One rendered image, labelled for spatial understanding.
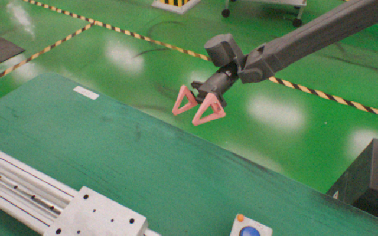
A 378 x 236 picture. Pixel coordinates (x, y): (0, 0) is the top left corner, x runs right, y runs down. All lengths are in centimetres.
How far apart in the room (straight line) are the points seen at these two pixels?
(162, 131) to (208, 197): 26
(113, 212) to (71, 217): 8
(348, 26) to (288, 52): 11
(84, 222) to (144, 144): 31
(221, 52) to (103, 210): 43
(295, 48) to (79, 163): 65
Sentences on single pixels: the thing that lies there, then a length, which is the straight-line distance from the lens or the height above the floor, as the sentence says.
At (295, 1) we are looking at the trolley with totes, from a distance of 323.
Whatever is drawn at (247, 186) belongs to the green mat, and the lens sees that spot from 72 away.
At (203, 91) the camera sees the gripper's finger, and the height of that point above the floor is 101.
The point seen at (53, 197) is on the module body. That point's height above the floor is 82.
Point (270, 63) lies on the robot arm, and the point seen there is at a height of 108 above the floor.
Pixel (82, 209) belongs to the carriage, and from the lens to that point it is 58.
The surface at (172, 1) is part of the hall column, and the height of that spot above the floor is 10.
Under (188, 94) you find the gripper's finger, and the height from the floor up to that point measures 96.
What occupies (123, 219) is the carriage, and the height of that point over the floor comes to 90.
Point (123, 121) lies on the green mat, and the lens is 86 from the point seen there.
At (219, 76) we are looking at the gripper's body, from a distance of 63.
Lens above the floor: 141
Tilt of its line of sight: 46 degrees down
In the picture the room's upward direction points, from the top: straight up
